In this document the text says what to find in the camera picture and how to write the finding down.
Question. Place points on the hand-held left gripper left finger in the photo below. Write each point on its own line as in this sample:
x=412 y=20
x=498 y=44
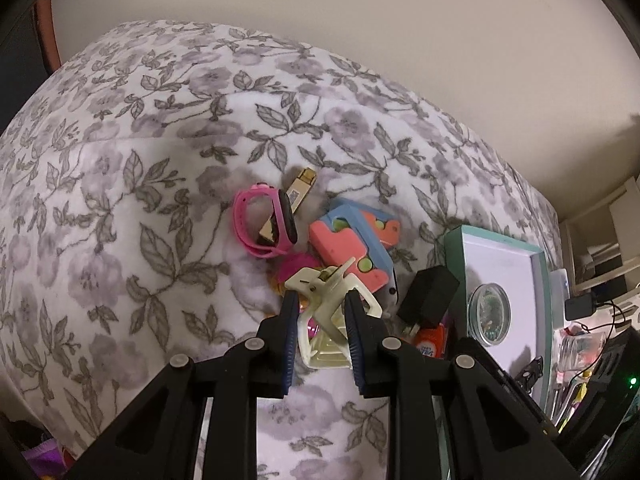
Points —
x=292 y=345

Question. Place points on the black charger plug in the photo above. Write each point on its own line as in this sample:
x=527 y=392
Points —
x=427 y=295

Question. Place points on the pink smartwatch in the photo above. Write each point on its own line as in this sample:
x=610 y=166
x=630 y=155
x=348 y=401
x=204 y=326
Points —
x=242 y=220

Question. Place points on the black power adapter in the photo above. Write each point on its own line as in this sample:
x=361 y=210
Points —
x=580 y=306

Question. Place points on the white shelf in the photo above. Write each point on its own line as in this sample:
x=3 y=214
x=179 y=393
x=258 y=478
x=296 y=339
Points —
x=595 y=240

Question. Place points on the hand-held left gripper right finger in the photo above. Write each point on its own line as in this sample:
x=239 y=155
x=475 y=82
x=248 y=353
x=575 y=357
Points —
x=355 y=345

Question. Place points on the round clear case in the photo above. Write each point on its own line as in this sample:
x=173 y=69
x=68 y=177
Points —
x=489 y=315

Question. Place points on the brown wooden headboard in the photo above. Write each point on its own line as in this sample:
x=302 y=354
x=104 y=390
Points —
x=47 y=30

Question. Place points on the magenta round toy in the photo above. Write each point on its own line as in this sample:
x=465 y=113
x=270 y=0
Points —
x=295 y=267

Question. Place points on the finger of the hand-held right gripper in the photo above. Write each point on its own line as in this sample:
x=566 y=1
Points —
x=525 y=405

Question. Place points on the white power bank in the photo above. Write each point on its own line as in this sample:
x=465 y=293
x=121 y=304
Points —
x=560 y=290

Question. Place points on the purple cloth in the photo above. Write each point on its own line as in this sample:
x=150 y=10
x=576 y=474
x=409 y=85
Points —
x=42 y=457

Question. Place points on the gold rectangular lighter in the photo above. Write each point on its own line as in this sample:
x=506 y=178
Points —
x=301 y=182

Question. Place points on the orange small packet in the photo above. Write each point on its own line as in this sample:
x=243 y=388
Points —
x=430 y=342

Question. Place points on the cream hair claw clip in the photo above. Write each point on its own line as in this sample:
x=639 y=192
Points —
x=325 y=300

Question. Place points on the teal rimmed white tray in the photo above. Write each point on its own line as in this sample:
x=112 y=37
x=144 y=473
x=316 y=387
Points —
x=500 y=270

